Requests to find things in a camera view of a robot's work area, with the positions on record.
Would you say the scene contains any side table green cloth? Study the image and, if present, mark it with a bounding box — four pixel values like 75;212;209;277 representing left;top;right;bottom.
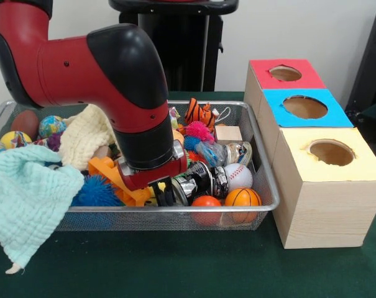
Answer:
349;98;376;125

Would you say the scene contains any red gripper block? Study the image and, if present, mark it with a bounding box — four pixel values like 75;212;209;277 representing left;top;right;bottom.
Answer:
117;154;189;207

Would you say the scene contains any blue spiky ball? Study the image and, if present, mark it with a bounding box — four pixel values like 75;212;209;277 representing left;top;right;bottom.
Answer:
71;174;123;207

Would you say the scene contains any red orange ball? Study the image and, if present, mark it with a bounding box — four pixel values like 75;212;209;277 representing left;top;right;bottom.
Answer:
191;196;222;226

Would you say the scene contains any tiger plush toy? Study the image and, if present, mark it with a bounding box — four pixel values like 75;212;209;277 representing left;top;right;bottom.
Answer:
184;97;221;131

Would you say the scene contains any wooden cube block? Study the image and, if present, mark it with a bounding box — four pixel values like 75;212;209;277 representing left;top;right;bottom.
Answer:
214;125;244;145

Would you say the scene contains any black floor stand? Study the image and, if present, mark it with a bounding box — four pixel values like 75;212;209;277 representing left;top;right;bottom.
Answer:
345;5;376;115

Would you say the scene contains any orange basketball toy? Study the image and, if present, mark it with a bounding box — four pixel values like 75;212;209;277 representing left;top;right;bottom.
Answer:
224;187;262;224

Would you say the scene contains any dark green table cloth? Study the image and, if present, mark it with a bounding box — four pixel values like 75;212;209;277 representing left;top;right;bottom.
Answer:
0;89;376;298

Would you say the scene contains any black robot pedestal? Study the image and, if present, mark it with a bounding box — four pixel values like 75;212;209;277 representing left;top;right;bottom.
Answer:
108;0;240;93

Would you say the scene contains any white baseball toy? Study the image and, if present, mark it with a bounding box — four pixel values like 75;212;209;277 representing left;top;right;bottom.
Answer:
223;163;254;192

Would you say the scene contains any clear mesh bin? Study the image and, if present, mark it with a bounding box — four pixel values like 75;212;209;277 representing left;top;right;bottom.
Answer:
0;98;281;232

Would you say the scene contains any mint green cloth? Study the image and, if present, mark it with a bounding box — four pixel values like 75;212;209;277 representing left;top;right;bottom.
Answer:
0;145;85;274

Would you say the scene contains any orange toy brick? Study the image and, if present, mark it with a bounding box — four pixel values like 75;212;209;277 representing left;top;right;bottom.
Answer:
88;156;153;207

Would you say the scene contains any cream waffle cloth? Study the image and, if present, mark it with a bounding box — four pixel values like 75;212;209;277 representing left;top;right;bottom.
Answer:
58;104;117;171

